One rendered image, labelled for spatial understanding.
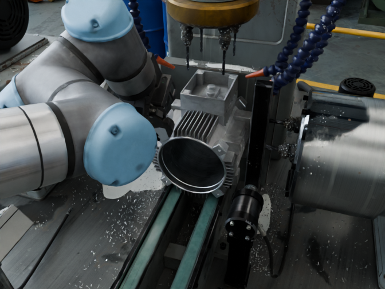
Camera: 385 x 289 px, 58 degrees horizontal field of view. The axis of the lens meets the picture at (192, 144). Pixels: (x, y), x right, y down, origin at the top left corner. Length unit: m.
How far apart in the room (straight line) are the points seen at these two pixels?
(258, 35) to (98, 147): 0.69
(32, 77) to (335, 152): 0.51
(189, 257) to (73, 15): 0.49
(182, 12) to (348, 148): 0.38
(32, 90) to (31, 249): 0.60
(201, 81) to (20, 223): 0.49
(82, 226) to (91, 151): 0.67
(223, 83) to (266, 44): 0.16
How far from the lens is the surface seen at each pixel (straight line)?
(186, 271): 0.71
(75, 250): 0.93
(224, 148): 0.71
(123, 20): 0.45
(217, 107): 0.75
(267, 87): 0.58
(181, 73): 0.89
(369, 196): 0.72
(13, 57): 0.98
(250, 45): 0.94
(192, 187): 0.82
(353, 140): 0.69
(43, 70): 0.44
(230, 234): 0.66
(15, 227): 0.66
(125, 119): 0.32
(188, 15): 0.66
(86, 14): 0.44
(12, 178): 0.31
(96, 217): 0.98
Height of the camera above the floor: 1.52
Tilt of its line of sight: 38 degrees down
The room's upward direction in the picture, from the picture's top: 1 degrees counter-clockwise
